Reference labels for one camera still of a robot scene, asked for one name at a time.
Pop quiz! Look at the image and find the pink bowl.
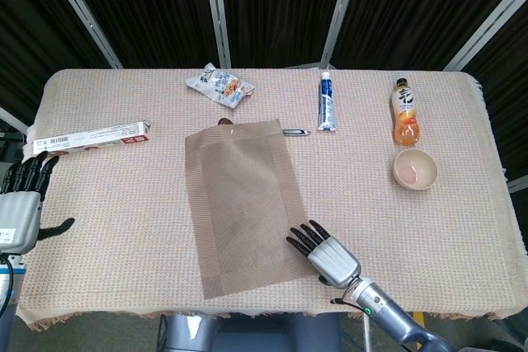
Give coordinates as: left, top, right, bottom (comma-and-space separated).
392, 148, 438, 191

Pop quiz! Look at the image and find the long white red carton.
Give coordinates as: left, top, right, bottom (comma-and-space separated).
24, 120, 151, 160

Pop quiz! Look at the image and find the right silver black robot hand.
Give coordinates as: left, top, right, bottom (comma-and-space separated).
285, 218, 363, 289

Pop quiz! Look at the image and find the orange drink bottle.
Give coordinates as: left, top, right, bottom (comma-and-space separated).
390, 77, 423, 147

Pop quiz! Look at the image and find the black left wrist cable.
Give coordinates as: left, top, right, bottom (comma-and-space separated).
0, 256, 16, 322

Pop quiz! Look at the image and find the blue white toothpaste tube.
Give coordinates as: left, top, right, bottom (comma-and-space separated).
317, 71, 337, 133

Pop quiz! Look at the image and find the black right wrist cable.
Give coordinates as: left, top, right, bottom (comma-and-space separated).
329, 294, 373, 317

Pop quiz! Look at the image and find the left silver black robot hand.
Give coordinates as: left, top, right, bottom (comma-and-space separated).
0, 150, 76, 254

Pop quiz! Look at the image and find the white snack bag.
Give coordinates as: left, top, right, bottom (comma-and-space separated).
185, 62, 256, 110

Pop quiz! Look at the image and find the beige woven tablecloth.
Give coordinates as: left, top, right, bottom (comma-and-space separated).
0, 68, 528, 333

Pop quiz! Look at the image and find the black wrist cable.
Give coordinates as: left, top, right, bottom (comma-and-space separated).
329, 294, 373, 317
0, 256, 16, 322

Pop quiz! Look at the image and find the black fabric screen panel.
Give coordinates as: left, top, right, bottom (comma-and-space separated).
330, 0, 528, 71
218, 0, 352, 68
0, 0, 113, 124
57, 0, 220, 69
461, 0, 528, 184

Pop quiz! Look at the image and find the aluminium screen post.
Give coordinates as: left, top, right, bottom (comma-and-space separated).
319, 0, 365, 69
201, 0, 232, 68
40, 0, 124, 69
0, 106, 31, 133
443, 0, 528, 72
507, 174, 528, 195

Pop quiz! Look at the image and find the grey robot torso base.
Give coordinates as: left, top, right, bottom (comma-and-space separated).
158, 312, 343, 352

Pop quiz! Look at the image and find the brown woven placemat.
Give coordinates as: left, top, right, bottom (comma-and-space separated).
184, 118, 321, 300

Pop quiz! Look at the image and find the black equipment rack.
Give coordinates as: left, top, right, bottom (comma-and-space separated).
0, 120, 24, 166

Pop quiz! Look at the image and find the steel soup ladle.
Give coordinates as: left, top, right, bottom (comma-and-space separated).
217, 118, 311, 138

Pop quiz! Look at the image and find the metal table leg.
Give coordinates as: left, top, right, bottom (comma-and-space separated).
361, 315, 373, 352

